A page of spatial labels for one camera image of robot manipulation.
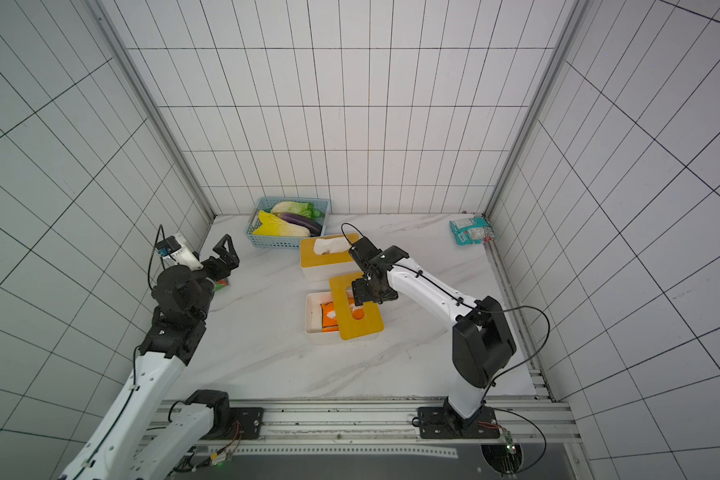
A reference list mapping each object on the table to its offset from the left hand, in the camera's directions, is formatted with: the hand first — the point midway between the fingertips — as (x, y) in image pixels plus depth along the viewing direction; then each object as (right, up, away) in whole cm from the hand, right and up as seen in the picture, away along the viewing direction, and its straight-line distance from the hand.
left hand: (215, 249), depth 73 cm
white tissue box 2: (+22, -20, +18) cm, 35 cm away
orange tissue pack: (+28, -20, +10) cm, 35 cm away
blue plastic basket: (+8, +2, +33) cm, 34 cm away
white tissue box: (+25, -8, +22) cm, 34 cm away
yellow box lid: (+20, -4, +21) cm, 29 cm away
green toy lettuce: (+16, +14, +38) cm, 43 cm away
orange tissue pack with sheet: (+27, 0, +19) cm, 33 cm away
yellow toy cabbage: (+4, +7, +32) cm, 33 cm away
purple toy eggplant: (+18, +7, +37) cm, 42 cm away
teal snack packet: (+78, +5, +37) cm, 87 cm away
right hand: (+36, -15, +11) cm, 41 cm away
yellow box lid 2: (+34, -22, +6) cm, 41 cm away
